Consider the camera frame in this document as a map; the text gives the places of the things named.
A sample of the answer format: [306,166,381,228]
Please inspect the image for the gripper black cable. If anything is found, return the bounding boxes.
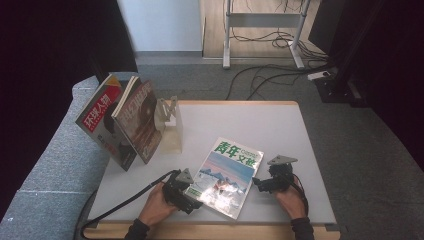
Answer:
[292,172,310,217]
[79,169,183,240]

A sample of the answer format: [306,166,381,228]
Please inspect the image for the person's right hand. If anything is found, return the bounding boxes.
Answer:
[273,176,308,221]

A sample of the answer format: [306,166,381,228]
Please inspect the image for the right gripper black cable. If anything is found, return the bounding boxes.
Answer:
[292,172,310,217]

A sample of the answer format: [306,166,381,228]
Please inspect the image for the grey metal desk frame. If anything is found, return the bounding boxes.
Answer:
[222,0,313,70]

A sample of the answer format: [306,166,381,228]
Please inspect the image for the tangled black floor cables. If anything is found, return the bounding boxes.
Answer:
[229,28,329,62]

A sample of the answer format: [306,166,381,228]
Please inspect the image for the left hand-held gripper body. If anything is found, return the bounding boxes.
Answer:
[161,167,195,208]

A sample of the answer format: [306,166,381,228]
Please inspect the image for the red label portrait magazine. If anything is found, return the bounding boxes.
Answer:
[74,73,138,172]

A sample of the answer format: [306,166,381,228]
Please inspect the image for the grey upholstered sofa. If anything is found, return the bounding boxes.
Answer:
[0,72,141,240]

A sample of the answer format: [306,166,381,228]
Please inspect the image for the white power strip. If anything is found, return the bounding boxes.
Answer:
[306,70,332,82]

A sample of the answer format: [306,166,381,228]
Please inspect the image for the long black floor cable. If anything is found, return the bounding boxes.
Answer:
[225,63,332,101]

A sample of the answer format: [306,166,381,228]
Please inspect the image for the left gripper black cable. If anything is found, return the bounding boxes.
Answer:
[79,169,183,240]

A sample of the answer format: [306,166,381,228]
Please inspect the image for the beige expandable book rack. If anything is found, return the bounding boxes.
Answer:
[154,95,185,155]

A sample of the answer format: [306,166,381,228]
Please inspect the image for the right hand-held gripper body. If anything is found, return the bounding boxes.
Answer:
[262,154,300,195]

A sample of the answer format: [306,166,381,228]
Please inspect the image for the dark monitor panel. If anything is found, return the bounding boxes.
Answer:
[308,0,338,58]

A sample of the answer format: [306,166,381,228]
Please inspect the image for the red-brown cover magazine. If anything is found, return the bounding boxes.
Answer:
[111,79,165,165]

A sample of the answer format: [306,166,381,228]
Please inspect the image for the black curtain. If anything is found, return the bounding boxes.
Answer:
[333,0,424,178]
[0,0,139,221]

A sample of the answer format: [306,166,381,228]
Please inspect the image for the person's left hand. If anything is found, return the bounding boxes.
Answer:
[137,182,178,228]

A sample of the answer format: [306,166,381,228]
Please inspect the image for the black stand base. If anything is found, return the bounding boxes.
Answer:
[313,74,368,108]

